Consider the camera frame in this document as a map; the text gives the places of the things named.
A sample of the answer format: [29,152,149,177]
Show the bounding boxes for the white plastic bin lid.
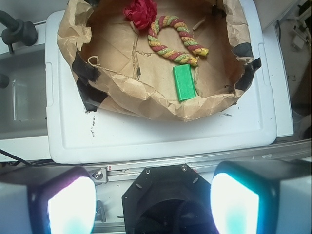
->
[45,0,277,164]

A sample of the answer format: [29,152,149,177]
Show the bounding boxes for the red crumpled paper flower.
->
[123,0,157,30]

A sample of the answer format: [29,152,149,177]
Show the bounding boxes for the black octagonal mount plate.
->
[122,164,218,234]

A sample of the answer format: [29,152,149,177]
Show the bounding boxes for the multicolour twisted rope toy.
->
[147,16,209,67]

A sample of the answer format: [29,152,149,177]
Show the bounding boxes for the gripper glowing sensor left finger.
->
[0,166,97,234]

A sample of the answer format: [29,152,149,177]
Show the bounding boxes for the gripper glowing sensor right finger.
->
[210,160,312,234]

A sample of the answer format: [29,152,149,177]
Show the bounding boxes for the black handle knob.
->
[0,10,38,54]

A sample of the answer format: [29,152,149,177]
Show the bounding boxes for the green rectangular block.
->
[173,64,196,102]

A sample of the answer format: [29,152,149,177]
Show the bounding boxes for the clear plastic container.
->
[0,45,47,140]

